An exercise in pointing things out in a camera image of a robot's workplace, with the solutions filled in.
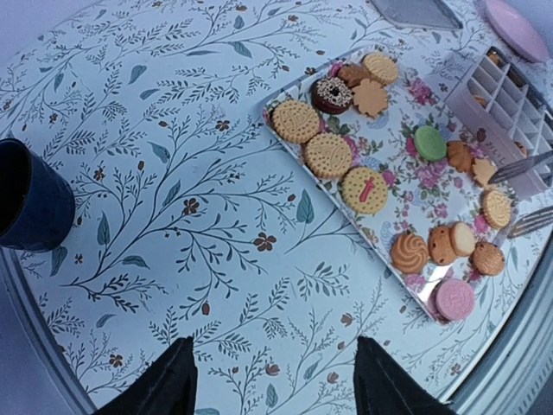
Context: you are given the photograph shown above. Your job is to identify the dark blue cup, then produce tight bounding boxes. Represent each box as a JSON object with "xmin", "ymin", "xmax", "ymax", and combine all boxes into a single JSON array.
[{"xmin": 1, "ymin": 138, "xmax": 75, "ymax": 252}]

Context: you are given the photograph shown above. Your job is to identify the round tan cookie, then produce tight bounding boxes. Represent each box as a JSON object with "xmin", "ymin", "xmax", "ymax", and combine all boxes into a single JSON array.
[{"xmin": 362, "ymin": 54, "xmax": 399, "ymax": 86}]

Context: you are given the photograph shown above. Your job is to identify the swirl orange cookie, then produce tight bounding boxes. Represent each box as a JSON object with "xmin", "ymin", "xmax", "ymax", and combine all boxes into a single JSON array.
[{"xmin": 391, "ymin": 233, "xmax": 429, "ymax": 274}]

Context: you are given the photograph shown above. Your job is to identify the floral cookie tray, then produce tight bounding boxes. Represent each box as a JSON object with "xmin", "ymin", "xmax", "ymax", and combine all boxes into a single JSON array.
[{"xmin": 263, "ymin": 48, "xmax": 519, "ymax": 324}]

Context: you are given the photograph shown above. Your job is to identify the chocolate donut cookie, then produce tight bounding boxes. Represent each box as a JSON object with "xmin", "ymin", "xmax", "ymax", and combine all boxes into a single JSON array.
[{"xmin": 311, "ymin": 78, "xmax": 353, "ymax": 115}]

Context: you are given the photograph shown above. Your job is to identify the pink plate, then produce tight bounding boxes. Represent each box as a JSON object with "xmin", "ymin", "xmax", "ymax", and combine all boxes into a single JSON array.
[{"xmin": 485, "ymin": 0, "xmax": 550, "ymax": 63}]

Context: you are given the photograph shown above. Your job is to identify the red mark round cookie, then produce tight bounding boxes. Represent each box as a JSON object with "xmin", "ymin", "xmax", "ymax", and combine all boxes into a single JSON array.
[{"xmin": 340, "ymin": 167, "xmax": 388, "ymax": 214}]

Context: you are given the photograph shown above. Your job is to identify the metal tin lid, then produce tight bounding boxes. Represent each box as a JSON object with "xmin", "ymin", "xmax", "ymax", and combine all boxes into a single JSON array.
[{"xmin": 371, "ymin": 0, "xmax": 463, "ymax": 30}]

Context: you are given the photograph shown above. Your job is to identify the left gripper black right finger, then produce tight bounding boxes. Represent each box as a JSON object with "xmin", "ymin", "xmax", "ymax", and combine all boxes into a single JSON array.
[{"xmin": 353, "ymin": 336, "xmax": 454, "ymax": 415}]

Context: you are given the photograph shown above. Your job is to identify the metal serving tongs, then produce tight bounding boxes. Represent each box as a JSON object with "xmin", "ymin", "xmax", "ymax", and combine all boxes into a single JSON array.
[{"xmin": 488, "ymin": 150, "xmax": 552, "ymax": 239}]

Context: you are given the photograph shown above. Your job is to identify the pink green round cookie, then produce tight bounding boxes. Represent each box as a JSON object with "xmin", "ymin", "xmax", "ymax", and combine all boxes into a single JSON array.
[{"xmin": 414, "ymin": 125, "xmax": 447, "ymax": 162}]

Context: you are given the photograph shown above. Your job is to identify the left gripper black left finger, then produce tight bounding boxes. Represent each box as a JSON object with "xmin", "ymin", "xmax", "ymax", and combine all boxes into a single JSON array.
[{"xmin": 95, "ymin": 336, "xmax": 198, "ymax": 415}]

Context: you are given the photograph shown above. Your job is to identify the metal divided cookie tin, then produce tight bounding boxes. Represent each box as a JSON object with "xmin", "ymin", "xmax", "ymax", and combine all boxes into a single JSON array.
[{"xmin": 444, "ymin": 45, "xmax": 553, "ymax": 200}]

